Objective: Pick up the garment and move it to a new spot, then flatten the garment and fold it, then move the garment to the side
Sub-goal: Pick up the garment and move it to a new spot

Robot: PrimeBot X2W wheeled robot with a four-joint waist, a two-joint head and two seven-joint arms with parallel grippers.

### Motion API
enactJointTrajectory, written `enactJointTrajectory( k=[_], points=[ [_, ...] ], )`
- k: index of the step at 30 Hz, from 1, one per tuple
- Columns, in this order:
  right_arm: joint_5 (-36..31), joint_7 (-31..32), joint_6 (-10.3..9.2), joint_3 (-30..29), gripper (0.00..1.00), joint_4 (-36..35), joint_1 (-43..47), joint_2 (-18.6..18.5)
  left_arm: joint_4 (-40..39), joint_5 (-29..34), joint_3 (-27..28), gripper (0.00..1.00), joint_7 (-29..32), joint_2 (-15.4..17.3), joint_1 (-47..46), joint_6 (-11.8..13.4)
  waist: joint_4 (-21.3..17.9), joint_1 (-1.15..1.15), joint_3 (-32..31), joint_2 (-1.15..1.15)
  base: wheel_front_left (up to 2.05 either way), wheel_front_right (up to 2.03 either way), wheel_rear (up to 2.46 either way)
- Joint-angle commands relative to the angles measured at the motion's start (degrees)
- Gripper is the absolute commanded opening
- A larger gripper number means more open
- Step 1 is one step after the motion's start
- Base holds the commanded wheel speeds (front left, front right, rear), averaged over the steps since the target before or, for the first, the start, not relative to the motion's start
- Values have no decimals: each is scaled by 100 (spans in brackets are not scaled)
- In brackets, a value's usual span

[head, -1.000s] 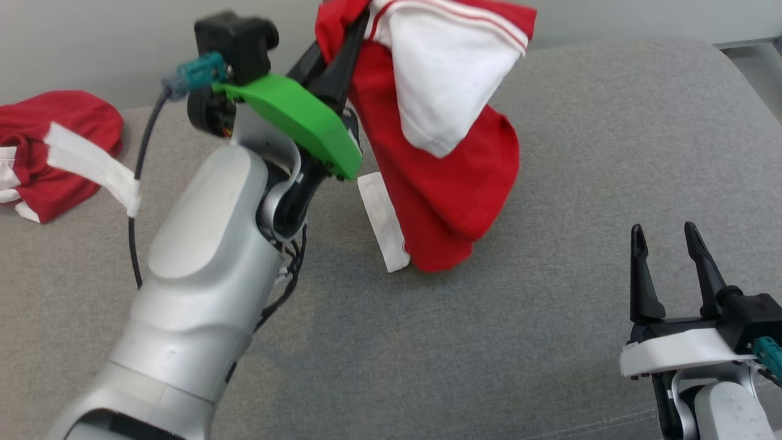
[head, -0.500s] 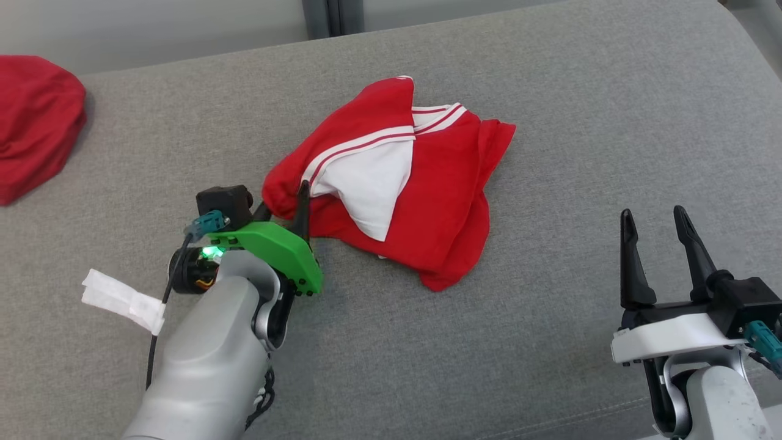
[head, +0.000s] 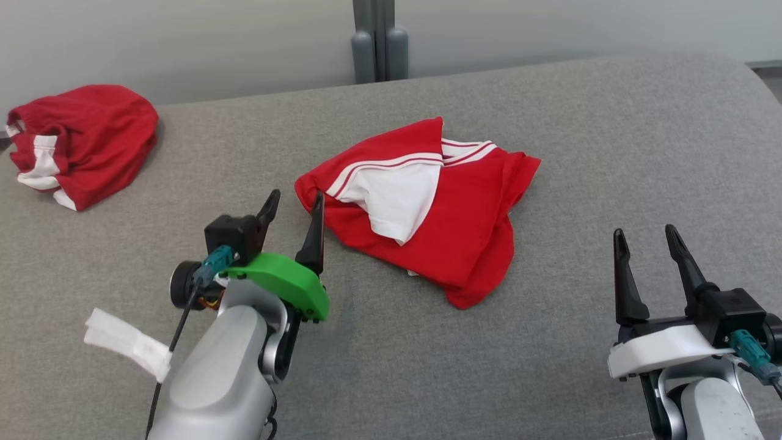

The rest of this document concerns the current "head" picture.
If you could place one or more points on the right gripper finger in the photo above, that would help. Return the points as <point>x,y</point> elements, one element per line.
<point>687,263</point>
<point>626,287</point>

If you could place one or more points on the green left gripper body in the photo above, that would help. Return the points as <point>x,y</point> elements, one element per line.
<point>287,282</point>

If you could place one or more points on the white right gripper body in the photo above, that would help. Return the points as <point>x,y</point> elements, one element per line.
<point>660,348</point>

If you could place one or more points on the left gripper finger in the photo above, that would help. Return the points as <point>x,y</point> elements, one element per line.
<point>314,241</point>
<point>270,209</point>

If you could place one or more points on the red white basketball jersey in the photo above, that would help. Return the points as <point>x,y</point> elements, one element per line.
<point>470,214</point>

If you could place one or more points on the red shorts white stripes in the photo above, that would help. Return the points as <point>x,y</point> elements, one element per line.
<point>98,134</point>

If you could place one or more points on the grey fabric sofa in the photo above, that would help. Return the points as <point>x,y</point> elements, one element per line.
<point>550,342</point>

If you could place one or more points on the white tape tag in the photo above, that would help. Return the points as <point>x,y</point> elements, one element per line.
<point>125,342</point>

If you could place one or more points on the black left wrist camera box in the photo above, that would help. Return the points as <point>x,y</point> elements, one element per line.
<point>232,235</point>

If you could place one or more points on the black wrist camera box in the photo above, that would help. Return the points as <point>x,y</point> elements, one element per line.
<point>733,315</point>
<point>232,235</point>

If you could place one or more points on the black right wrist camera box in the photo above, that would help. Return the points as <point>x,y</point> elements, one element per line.
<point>733,315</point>

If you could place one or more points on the grey vertical post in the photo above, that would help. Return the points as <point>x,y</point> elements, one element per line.
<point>379,49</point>

